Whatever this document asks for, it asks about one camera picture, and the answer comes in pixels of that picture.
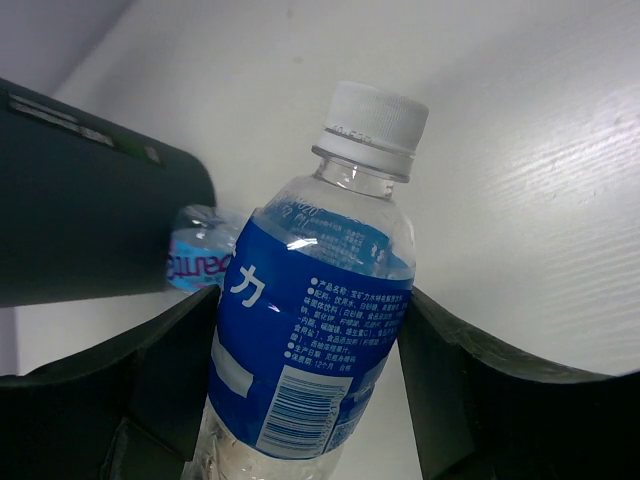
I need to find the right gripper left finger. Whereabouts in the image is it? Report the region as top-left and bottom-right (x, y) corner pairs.
(1, 287), (220, 479)

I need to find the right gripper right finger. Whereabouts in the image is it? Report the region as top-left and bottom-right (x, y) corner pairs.
(398, 290), (639, 479)

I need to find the light blue label water bottle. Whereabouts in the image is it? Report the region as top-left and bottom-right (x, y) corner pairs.
(166, 204), (247, 295)

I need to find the dark blue label bottle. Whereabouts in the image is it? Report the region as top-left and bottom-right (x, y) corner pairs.
(194, 81), (428, 479)

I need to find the black plastic waste bin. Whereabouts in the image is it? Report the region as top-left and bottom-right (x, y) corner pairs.
(1, 81), (216, 307)

